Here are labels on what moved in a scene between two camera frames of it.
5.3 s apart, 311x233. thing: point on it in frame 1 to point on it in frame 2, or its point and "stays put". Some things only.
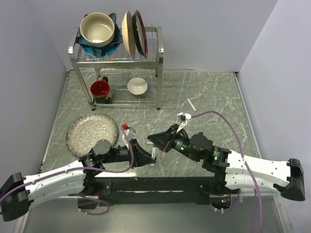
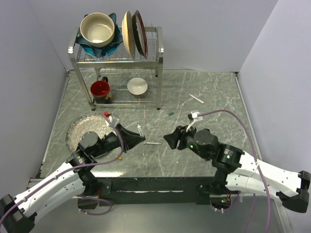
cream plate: (128, 33) stays put
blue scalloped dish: (106, 51) stays put
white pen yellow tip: (191, 104) to (197, 99)
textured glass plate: (83, 132) stays put
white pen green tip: (153, 153) to (140, 132)
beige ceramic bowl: (97, 29) stays put
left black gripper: (141, 157) to (130, 139)
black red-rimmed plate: (139, 33) stays put
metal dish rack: (118, 80) stays put
